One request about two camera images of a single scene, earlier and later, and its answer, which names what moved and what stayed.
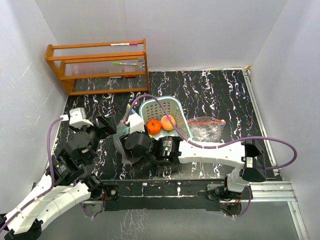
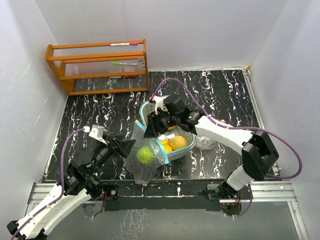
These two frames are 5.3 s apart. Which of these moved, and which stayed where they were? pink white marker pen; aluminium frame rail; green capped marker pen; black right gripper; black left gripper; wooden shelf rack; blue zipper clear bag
Moved: blue zipper clear bag; black right gripper; black left gripper
Stayed: aluminium frame rail; wooden shelf rack; pink white marker pen; green capped marker pen
